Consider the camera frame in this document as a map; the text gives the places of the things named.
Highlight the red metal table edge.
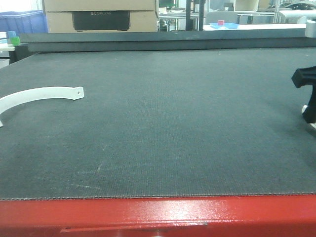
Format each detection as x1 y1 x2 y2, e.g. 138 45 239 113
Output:
0 195 316 237

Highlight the shallow blue tray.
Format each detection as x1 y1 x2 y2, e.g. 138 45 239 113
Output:
209 22 239 30

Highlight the black monitor stand post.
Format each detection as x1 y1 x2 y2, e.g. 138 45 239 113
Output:
185 0 206 31

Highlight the large blue bin background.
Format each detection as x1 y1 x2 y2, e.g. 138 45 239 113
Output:
0 10 48 35

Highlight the white curved PVC piece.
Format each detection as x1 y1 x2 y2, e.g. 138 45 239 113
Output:
0 86 84 114
301 105 316 129

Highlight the dark raised table ledge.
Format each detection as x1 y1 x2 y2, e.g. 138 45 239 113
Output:
20 28 316 53

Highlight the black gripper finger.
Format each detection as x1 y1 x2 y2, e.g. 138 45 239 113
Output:
291 66 316 88
302 85 316 123

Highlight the cardboard box with black label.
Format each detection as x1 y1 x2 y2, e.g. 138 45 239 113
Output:
42 0 159 33

